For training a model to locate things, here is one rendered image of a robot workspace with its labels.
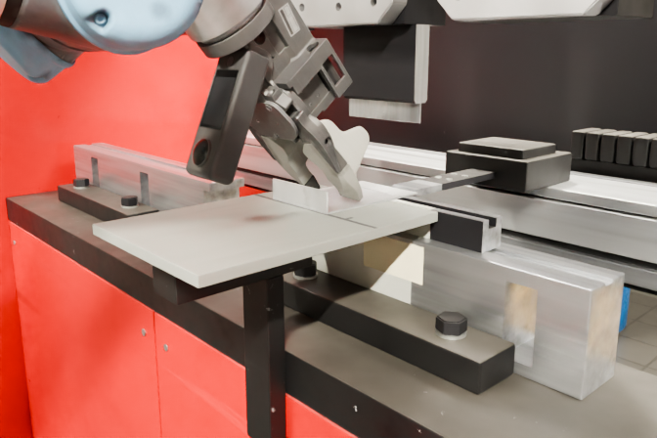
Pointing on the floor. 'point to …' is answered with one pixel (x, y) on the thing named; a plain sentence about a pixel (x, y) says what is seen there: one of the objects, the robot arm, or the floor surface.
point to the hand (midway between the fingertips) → (328, 192)
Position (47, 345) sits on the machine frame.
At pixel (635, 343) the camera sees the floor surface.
